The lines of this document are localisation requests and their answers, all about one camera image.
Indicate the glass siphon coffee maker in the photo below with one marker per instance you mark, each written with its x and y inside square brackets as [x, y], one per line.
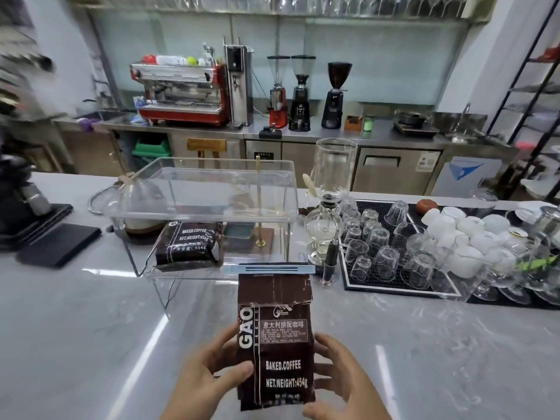
[336, 161]

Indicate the cream stirring paddle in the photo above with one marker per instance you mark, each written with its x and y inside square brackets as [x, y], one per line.
[310, 184]

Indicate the glass lid steel rim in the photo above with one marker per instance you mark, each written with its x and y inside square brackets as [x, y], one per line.
[94, 201]

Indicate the black round kettle base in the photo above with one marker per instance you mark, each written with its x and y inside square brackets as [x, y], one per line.
[131, 236]

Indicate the clear glass kettle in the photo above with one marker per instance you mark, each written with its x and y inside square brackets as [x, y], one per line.
[140, 201]

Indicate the pile of white ceramic cups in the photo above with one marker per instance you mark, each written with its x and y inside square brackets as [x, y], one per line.
[468, 227]

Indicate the green jar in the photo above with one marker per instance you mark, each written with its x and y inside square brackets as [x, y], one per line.
[369, 123]

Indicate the steel water boiler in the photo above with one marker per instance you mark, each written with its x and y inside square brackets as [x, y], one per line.
[238, 91]

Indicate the black metal shelf rack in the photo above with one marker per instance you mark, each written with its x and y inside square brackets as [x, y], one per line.
[531, 83]

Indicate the black white-edged bar mat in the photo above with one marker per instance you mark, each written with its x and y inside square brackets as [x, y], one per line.
[372, 286]

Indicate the white panel with blue mark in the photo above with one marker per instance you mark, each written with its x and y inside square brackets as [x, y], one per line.
[463, 172]

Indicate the blue plastic bag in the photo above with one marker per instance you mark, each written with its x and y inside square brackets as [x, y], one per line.
[140, 109]

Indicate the black grinder on tray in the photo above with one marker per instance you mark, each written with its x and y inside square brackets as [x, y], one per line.
[26, 205]

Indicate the black grinder dark hopper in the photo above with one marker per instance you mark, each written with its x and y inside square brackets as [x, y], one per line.
[333, 109]

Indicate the black cooking pot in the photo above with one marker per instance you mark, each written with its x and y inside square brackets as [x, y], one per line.
[411, 118]

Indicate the black tamper station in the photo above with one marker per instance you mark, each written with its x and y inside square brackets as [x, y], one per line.
[270, 133]

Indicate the red espresso machine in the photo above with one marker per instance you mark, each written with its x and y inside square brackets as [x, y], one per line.
[179, 91]

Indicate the row of colourful cups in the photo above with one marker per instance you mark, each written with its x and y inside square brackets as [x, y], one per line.
[175, 61]

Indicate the teal ceramic dish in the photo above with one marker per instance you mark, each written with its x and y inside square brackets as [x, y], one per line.
[236, 230]

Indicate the green plastic bin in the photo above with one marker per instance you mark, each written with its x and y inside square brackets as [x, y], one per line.
[151, 148]

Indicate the black induction cooker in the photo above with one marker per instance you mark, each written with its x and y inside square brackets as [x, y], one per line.
[415, 131]

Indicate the stack of white saucers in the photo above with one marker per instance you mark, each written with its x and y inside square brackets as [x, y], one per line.
[525, 212]

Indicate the red coffee grinder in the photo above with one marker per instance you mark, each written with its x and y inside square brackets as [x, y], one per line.
[278, 113]

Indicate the long plain black bar mat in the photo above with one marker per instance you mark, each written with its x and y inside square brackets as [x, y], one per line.
[503, 303]

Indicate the purple cloth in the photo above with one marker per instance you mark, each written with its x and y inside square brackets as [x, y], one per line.
[87, 124]

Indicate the wide clear glass tumbler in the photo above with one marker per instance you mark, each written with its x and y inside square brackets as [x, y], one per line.
[485, 198]

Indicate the plain black coffee bag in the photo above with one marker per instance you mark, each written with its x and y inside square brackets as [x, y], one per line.
[275, 293]

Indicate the tall clear glass pitcher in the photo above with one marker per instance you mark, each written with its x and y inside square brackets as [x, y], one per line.
[459, 279]

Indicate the clear stemmed glass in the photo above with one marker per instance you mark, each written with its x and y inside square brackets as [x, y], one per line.
[514, 296]
[547, 297]
[485, 295]

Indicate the wooden chair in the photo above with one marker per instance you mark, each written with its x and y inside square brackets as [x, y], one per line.
[205, 145]

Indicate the cluster of upturned glass cups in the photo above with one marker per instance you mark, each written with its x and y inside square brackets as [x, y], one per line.
[385, 262]

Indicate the chrome sink faucet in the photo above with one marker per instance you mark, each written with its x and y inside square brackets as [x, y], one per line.
[463, 118]

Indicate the stainless steel counter cabinet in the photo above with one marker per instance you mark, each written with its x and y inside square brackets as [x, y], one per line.
[393, 179]

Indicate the steel french press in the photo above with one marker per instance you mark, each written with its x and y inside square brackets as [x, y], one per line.
[549, 223]

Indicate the person's right hand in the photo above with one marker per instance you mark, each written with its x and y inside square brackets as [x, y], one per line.
[358, 389]

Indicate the person's left hand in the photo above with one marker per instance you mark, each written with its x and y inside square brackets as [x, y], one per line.
[197, 384]

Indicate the row of hanging stemmed glasses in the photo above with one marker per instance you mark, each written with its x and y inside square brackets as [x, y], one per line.
[328, 4]

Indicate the clear acrylic shelf rack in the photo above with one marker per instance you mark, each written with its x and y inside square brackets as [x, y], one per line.
[210, 188]

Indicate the black grinder clear hopper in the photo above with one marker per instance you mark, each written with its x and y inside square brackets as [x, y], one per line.
[300, 109]

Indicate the brass drip stand wooden base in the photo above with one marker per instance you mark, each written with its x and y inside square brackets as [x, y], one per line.
[258, 192]

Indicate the blue sealing clip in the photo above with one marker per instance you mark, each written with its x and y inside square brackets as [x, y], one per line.
[271, 268]

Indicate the coffee bag with orange label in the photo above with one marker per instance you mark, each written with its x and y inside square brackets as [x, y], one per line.
[188, 244]

